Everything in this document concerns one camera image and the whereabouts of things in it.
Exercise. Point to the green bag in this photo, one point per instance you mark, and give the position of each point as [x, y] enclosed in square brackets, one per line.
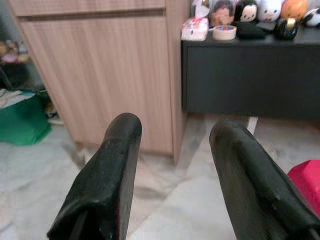
[22, 122]

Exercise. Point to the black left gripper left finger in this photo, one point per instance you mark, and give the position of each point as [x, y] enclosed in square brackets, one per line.
[105, 180]

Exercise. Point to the black mouse plush toy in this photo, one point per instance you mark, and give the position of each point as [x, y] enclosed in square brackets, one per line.
[247, 11]

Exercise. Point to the black round tape dispenser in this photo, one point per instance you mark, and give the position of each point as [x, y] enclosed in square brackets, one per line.
[285, 29]

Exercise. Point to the white egg plush toy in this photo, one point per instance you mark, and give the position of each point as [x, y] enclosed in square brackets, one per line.
[270, 10]

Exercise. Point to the beige tape roll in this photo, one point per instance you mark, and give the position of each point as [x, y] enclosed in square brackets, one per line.
[224, 33]

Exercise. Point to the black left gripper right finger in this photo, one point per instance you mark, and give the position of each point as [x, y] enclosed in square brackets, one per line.
[250, 180]

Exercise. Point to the black low console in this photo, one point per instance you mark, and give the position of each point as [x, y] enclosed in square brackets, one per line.
[250, 77]

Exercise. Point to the small black white figure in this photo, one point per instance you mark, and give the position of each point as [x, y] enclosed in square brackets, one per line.
[312, 18]

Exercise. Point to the light wooden cabinet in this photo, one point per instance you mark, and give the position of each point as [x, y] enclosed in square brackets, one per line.
[100, 75]

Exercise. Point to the red plastic stool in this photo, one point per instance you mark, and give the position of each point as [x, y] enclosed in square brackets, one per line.
[307, 182]

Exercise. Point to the pink white tissue pack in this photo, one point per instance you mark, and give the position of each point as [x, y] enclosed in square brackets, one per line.
[195, 30]

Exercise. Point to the orange yellow plush toy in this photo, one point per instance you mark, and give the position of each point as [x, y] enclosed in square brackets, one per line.
[294, 8]

